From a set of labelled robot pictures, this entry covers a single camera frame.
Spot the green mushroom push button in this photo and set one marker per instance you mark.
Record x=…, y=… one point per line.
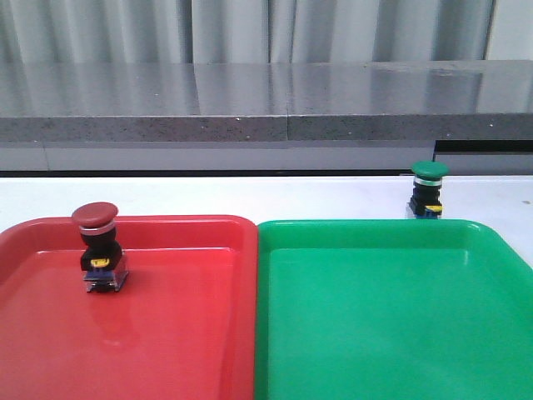
x=427, y=182

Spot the red mushroom push button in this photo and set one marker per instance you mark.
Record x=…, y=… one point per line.
x=104, y=262

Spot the green plastic tray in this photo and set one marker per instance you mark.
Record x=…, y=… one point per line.
x=391, y=309

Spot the red plastic tray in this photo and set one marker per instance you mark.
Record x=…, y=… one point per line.
x=181, y=327

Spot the grey granite counter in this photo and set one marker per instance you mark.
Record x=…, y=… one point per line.
x=147, y=118

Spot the white curtain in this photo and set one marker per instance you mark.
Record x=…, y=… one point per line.
x=264, y=31

